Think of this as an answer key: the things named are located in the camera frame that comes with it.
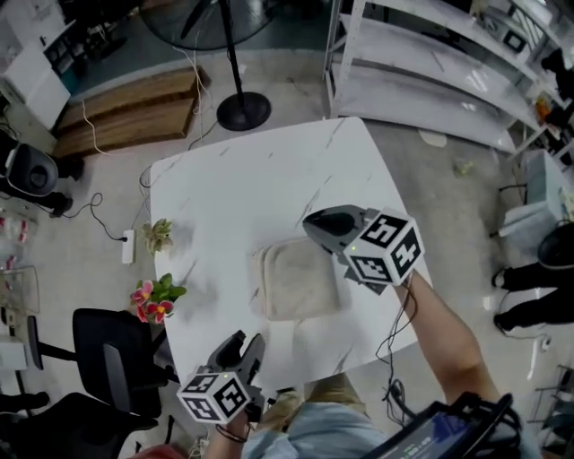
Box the person's right forearm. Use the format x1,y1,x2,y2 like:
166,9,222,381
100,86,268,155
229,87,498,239
404,270,502,408

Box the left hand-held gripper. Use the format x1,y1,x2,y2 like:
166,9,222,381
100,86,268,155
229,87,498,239
176,330,267,425

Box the white floor disc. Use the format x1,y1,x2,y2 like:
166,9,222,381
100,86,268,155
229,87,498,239
416,128,448,149

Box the white power strip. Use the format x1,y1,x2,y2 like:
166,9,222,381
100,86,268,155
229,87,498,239
121,229,137,265

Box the white power cord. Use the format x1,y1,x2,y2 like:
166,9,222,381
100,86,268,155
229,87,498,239
79,46,213,157

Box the white metal shelf rack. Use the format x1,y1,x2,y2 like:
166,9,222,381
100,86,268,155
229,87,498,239
321,0,574,157

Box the beige cloth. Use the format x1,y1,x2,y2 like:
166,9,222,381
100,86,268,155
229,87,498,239
248,236,345,323

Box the pink potted flowers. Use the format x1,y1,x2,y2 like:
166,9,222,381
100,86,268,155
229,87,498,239
129,273,188,325

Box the black tablet device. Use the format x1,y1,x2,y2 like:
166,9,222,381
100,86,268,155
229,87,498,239
366,393,525,459

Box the table with light blue cloth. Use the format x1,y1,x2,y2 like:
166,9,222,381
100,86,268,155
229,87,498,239
490,149,574,239

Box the pink puffer jacket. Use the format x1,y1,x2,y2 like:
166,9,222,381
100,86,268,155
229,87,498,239
133,442,188,459

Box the black wrist bands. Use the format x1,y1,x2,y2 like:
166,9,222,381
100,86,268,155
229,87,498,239
213,420,251,444

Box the person's left forearm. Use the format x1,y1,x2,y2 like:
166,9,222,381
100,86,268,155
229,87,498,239
203,410,253,459

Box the person's khaki trousers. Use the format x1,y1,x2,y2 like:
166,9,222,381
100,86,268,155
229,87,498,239
261,371,372,432

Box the wooden floor platform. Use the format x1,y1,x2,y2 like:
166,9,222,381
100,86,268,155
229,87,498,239
50,65,213,159

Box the small green potted plant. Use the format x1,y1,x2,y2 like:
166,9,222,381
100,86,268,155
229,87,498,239
140,218,175,255

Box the black pedestal fan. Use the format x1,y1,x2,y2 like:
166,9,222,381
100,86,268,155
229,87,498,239
140,0,280,133

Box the grey round pack pod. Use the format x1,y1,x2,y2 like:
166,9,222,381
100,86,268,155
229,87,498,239
536,221,574,269
7,144,60,199

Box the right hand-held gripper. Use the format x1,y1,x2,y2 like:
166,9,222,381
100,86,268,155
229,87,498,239
301,204,426,296

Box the black power cable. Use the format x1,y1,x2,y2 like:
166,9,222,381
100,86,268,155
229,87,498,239
59,191,130,244

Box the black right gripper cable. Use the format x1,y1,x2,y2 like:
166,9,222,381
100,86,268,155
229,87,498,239
373,276,422,432

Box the white device with black screen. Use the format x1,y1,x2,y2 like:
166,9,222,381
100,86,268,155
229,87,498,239
485,12,529,54

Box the clear acrylic box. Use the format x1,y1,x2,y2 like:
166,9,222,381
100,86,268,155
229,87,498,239
0,264,41,316

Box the black office chair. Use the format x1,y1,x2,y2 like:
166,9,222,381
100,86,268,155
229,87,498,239
0,391,161,459
25,307,181,419

